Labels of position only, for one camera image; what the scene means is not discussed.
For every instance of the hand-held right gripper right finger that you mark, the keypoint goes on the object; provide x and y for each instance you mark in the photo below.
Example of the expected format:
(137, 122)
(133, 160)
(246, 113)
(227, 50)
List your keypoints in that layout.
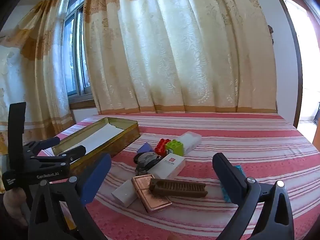
(225, 172)

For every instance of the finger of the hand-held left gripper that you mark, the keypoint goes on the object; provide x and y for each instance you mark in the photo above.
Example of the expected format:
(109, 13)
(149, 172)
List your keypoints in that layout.
(72, 155)
(37, 145)

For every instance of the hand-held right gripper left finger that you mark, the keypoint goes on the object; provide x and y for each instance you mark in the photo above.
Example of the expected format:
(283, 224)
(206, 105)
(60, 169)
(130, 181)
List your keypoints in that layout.
(96, 177)

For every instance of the teal packet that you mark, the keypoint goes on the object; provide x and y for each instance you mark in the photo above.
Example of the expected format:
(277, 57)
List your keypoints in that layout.
(237, 170)

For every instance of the small white box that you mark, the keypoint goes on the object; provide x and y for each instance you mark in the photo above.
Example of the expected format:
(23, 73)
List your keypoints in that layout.
(123, 195)

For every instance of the gold metal tin box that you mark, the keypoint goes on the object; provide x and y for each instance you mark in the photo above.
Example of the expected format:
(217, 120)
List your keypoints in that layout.
(120, 140)

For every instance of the clear plastic swab box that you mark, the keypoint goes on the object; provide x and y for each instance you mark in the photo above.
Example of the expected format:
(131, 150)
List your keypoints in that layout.
(191, 140)

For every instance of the copper-coloured case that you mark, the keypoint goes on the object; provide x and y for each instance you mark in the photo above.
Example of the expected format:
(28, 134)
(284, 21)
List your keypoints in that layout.
(145, 192)

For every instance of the long white red-label box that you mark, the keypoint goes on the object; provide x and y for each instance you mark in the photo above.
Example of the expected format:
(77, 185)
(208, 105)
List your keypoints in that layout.
(170, 165)

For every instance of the purple block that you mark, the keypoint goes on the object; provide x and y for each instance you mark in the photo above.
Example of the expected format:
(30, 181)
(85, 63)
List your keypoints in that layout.
(145, 148)

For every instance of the red toy brick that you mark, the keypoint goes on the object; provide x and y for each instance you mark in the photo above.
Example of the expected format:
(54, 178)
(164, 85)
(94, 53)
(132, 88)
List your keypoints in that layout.
(161, 148)

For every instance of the person's left hand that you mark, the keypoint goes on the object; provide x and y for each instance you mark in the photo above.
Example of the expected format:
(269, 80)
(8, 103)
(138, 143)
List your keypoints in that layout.
(13, 201)

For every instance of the white paper lining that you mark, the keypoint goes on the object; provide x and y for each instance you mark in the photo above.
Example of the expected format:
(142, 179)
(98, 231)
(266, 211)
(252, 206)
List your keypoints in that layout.
(100, 136)

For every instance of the red striped bed sheet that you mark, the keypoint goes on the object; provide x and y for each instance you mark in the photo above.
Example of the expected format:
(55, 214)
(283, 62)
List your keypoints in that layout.
(250, 140)

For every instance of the brown wooden comb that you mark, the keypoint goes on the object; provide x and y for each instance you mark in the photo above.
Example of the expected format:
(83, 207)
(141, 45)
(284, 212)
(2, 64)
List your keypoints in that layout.
(180, 188)

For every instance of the wooden windowsill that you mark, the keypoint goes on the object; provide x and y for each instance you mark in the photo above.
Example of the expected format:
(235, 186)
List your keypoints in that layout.
(82, 104)

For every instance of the green toy brick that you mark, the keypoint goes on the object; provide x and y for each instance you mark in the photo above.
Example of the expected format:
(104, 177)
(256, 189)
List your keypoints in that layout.
(175, 147)

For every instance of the narrow cream floral curtain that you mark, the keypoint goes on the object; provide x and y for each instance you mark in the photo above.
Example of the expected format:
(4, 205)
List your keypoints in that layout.
(32, 85)

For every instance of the dark stand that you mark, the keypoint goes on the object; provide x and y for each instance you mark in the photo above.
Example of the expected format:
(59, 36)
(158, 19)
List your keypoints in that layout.
(317, 115)

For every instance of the wide cream floral curtain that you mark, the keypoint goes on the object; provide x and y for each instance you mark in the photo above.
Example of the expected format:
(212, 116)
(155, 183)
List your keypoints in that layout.
(175, 50)

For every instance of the aluminium frame window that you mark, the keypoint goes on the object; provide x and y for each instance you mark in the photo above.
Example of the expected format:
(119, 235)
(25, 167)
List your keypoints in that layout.
(72, 55)

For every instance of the brown door frame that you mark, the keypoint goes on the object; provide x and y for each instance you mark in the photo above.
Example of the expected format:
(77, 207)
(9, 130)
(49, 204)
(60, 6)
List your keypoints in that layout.
(298, 85)

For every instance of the wall hook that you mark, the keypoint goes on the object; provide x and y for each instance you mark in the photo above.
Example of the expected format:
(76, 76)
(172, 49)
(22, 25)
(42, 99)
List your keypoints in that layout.
(270, 28)

